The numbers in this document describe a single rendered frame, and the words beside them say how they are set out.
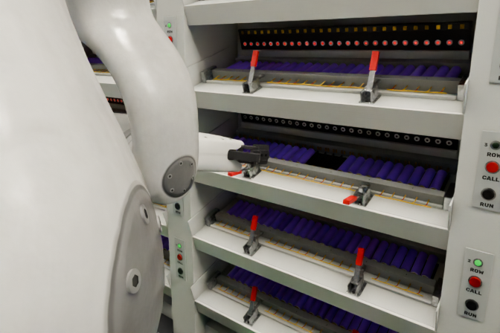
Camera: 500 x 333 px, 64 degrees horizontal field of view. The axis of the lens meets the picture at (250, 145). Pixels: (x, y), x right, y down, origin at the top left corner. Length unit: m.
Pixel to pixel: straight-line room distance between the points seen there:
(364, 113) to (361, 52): 0.21
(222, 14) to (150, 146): 0.57
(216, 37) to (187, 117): 0.68
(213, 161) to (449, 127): 0.38
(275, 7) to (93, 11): 0.47
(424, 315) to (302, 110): 0.44
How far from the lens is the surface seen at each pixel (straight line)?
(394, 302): 0.87
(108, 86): 1.25
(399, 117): 0.72
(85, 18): 0.43
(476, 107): 0.69
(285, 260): 0.96
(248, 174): 0.93
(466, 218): 0.74
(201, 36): 1.03
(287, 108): 0.82
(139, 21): 0.43
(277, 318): 1.09
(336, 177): 0.84
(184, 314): 1.26
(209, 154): 0.54
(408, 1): 0.72
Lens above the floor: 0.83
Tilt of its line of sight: 14 degrees down
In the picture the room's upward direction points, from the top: straight up
